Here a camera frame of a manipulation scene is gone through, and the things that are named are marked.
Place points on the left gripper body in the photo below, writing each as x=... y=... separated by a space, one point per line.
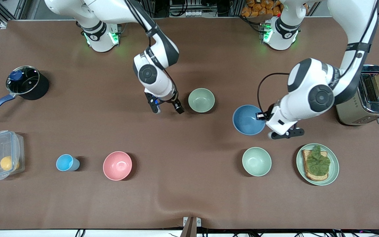
x=268 y=116

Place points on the blue bowl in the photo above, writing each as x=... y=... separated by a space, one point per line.
x=247 y=120

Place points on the sage green bowl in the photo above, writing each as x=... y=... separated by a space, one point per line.
x=201 y=100

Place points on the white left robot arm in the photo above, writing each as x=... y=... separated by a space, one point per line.
x=321 y=98

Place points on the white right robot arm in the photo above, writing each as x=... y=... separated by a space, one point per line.
x=147 y=73

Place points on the pale mint bowl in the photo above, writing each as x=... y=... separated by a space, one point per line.
x=257 y=161

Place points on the pink bowl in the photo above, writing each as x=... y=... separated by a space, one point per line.
x=117 y=165

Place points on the brown table cover mat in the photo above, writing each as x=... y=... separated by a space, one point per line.
x=189 y=65

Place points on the green lettuce leaf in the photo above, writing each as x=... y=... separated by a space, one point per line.
x=317 y=163

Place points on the brown bread slice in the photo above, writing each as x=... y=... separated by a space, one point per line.
x=317 y=178

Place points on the light green plate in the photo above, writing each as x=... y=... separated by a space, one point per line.
x=334 y=168

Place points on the beige chrome toaster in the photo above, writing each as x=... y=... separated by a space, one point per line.
x=350 y=112

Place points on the orange snack packets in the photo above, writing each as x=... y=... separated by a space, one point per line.
x=258 y=8

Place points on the blue cup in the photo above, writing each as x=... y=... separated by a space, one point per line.
x=64 y=162

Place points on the glass lid blue knob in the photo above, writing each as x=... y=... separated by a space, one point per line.
x=16 y=75

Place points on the yellow orange fruit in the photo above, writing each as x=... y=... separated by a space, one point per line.
x=7 y=163

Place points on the metal table edge bracket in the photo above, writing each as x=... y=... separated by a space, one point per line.
x=197 y=221

